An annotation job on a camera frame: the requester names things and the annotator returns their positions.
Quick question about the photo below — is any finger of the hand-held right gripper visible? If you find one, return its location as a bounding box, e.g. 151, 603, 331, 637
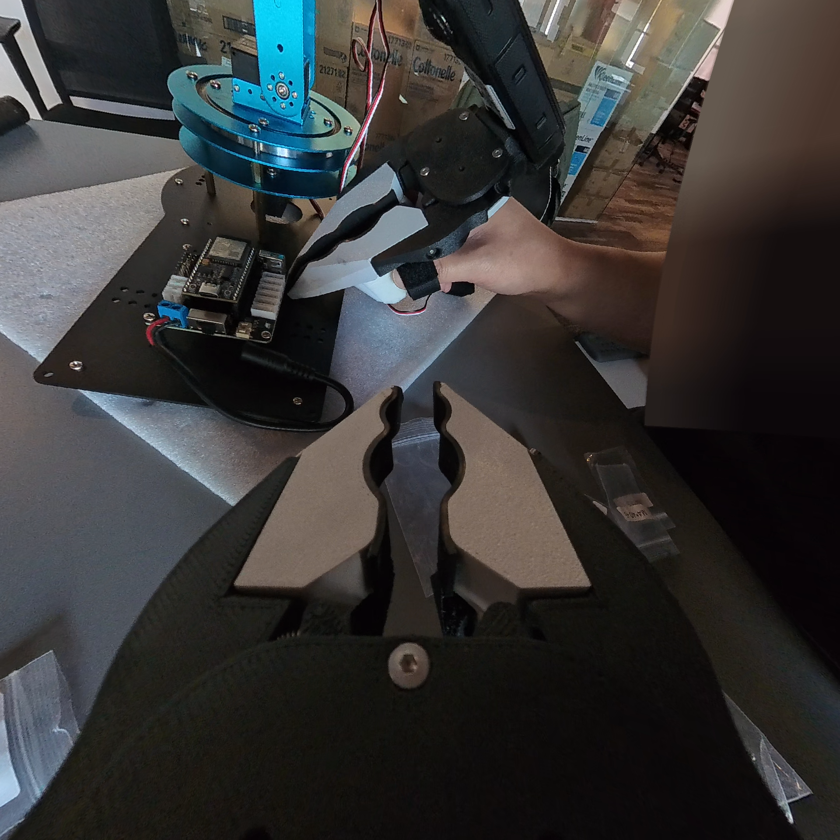
285, 196, 429, 303
295, 163, 403, 263

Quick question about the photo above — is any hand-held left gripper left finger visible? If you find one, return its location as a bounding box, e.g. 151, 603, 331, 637
233, 386, 403, 597

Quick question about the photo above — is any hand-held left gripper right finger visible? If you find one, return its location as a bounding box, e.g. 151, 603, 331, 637
432, 381, 592, 598

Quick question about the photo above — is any blue toy robot arm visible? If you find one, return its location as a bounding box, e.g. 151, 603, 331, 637
166, 0, 361, 199

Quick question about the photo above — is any black power cable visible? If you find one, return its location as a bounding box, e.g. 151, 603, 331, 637
152, 323, 355, 432

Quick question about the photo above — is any controller circuit board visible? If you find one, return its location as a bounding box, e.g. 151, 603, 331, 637
144, 236, 290, 345

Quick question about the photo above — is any black metal base plate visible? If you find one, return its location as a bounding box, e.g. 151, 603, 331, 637
33, 164, 347, 426

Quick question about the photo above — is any person's right forearm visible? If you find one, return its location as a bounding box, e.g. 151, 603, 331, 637
548, 233, 670, 355

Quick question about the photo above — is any person's right hand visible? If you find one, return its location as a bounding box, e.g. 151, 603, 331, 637
392, 196, 581, 312

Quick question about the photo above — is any white blue cardboard box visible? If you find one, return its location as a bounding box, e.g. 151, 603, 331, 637
563, 61, 635, 198

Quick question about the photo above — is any person's black shirt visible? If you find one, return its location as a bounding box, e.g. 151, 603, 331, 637
646, 423, 840, 664

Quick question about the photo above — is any black office chair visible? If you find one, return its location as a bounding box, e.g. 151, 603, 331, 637
0, 0, 173, 123

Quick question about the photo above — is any white foam sheet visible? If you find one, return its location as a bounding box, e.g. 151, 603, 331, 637
0, 167, 651, 508

